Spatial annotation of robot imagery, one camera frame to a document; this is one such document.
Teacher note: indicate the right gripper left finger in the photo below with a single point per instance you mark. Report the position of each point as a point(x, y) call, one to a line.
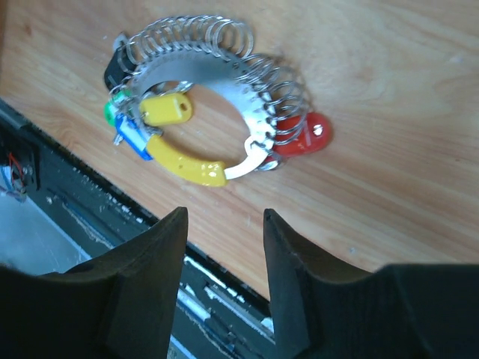
point(117, 305)

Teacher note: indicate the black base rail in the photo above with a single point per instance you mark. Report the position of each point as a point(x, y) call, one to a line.
point(57, 213)

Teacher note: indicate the keyring with coloured keys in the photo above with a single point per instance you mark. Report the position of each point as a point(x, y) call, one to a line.
point(156, 77)

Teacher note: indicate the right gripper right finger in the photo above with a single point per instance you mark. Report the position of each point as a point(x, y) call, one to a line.
point(323, 307)

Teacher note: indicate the red tagged key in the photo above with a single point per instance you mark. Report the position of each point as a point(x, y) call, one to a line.
point(316, 133)

